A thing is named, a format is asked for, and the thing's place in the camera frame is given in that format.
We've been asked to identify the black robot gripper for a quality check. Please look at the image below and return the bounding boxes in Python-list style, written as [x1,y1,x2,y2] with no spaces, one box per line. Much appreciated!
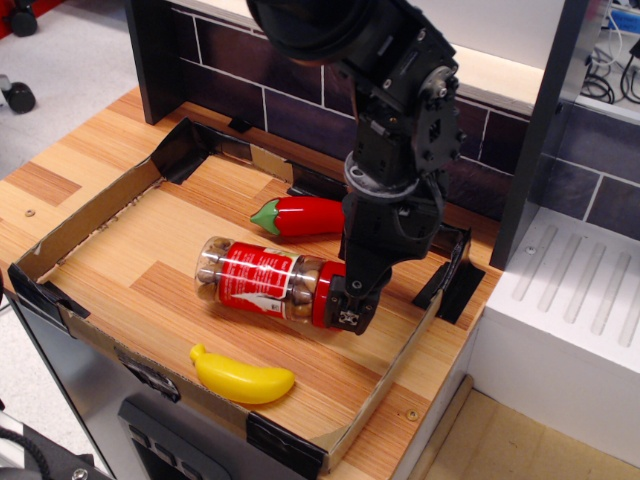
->
[325,179,445,334]

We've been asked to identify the red-lidded spice bottle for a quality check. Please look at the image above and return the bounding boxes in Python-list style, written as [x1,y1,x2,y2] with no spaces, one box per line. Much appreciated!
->
[194,237,346,328]

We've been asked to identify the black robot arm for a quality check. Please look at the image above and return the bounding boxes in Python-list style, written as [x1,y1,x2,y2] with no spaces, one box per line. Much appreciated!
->
[248,1,464,334]

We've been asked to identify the cardboard fence with black tape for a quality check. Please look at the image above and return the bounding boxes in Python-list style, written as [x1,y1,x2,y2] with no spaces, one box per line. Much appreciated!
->
[1,114,494,479]

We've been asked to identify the red toy chili pepper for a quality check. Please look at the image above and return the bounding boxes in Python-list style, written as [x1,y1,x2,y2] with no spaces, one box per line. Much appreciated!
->
[250,196,345,237]

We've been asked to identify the yellow toy banana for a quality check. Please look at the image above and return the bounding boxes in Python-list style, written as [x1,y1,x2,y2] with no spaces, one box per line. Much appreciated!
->
[189,344,295,405]

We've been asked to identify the white dish drainer sink unit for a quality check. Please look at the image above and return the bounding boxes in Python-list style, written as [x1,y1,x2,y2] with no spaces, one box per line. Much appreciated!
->
[469,209,639,465]

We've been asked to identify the black control panel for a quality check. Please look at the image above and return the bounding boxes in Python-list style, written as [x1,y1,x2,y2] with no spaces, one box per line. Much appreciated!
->
[118,400,232,480]

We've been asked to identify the black office chair wheel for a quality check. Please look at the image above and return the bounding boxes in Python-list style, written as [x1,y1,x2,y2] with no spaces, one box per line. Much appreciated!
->
[0,74,36,114]

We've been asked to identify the black cables in background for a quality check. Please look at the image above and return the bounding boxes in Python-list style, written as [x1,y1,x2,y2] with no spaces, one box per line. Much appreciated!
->
[582,14,640,106]

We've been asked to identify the dark grey shelf frame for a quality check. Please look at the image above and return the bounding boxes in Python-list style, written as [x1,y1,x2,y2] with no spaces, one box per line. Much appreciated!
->
[126,1,597,264]

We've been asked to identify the black braided cable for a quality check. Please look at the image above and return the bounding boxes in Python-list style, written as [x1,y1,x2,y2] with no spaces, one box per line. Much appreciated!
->
[0,427,41,480]

